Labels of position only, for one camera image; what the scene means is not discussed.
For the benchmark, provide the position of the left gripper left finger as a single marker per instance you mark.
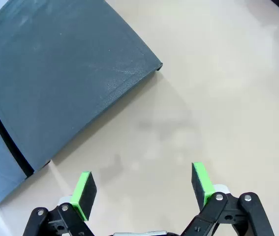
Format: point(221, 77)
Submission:
point(83, 194)

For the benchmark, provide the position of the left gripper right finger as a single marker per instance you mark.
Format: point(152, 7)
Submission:
point(203, 186)

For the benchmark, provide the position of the black shoe stand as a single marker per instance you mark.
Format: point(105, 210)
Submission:
point(55, 73)

